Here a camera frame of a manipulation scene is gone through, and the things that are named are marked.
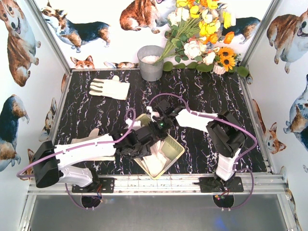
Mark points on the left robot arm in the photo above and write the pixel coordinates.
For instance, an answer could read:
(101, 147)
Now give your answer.
(53, 164)

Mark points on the grey bucket with gravel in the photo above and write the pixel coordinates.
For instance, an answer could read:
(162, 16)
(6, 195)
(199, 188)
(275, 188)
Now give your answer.
(151, 67)

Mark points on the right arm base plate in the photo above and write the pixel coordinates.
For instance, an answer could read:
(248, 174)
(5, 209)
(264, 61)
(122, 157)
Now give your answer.
(210, 184)

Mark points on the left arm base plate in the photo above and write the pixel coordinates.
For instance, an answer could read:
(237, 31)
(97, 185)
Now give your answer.
(104, 185)

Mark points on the artificial flower bouquet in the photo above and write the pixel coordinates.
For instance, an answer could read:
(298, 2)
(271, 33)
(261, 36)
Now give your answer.
(194, 29)

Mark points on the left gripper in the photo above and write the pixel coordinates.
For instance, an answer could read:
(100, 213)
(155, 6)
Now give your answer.
(138, 149)

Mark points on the white glove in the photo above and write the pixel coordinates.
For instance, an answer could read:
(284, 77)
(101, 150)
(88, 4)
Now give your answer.
(155, 162)
(111, 88)
(93, 135)

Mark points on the sunflower pot white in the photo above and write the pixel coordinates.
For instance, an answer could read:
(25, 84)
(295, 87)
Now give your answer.
(226, 60)

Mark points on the pale green storage basket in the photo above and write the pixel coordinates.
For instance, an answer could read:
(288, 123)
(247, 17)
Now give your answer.
(172, 149)

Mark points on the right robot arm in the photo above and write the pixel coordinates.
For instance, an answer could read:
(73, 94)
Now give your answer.
(223, 130)

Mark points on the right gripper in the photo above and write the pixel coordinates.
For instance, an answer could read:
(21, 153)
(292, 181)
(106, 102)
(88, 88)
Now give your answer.
(158, 131)

